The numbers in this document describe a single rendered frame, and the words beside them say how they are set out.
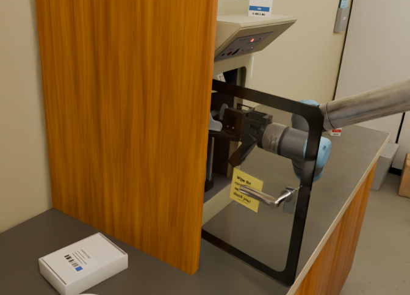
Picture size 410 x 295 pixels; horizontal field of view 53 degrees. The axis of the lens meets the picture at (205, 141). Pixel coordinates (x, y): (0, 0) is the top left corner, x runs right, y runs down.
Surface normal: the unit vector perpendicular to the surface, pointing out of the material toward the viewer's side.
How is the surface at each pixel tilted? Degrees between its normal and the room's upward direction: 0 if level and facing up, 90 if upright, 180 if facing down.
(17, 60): 90
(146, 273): 0
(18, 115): 90
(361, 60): 90
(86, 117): 90
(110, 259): 0
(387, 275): 0
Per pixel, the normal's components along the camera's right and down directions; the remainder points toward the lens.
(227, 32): -0.53, 0.29
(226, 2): 0.84, 0.25
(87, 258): 0.07, -0.93
